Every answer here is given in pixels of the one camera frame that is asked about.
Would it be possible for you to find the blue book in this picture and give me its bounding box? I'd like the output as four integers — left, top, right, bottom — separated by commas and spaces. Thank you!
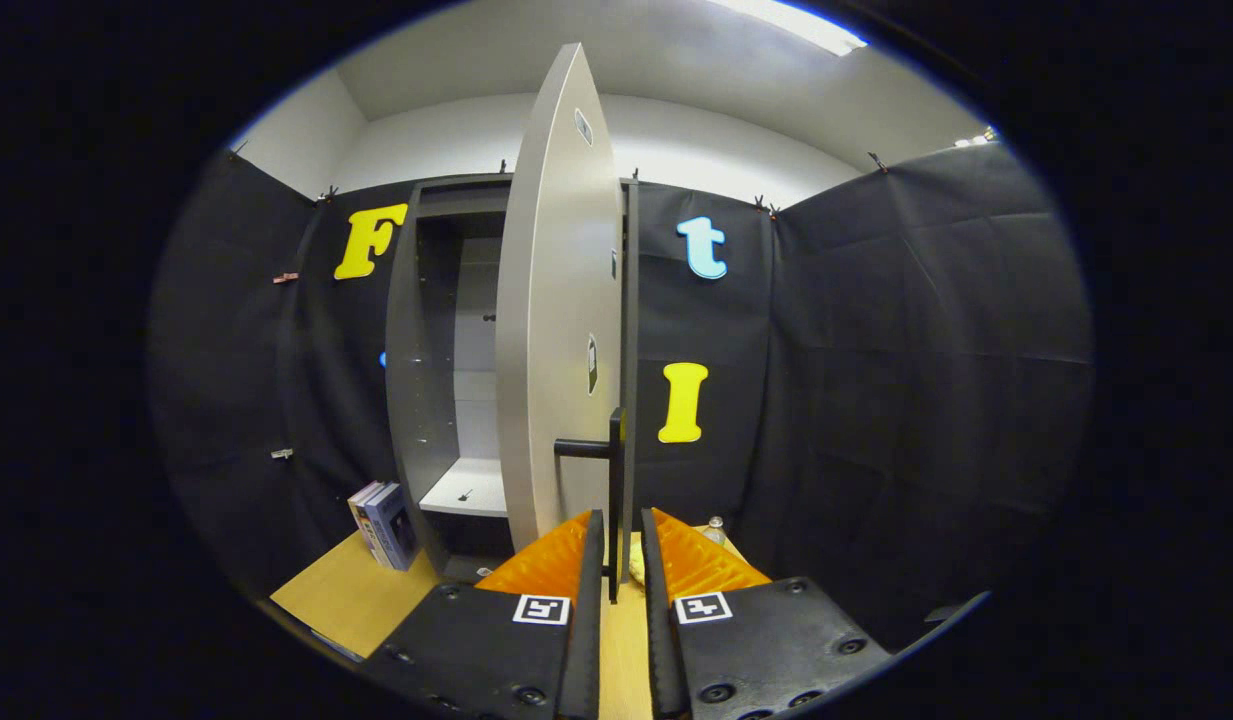
364, 484, 420, 572

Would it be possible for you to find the black door handle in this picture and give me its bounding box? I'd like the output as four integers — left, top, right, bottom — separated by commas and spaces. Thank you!
554, 407, 625, 604

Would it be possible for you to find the white yellow book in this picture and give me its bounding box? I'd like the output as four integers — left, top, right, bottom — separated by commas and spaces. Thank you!
347, 481, 387, 566

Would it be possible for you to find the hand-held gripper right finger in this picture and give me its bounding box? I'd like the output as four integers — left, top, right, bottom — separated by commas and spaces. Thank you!
641, 508, 892, 720

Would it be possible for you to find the grey shoe cabinet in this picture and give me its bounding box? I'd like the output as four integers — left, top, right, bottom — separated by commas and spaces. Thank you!
384, 172, 642, 586

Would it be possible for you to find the black backdrop cloth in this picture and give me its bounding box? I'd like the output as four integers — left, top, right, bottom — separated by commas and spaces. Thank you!
146, 140, 1095, 651

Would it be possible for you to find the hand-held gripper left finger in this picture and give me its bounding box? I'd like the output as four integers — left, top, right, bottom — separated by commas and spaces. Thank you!
361, 510, 605, 720

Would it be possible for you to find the long ceiling light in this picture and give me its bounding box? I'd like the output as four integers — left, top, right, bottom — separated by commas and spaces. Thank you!
711, 0, 869, 57

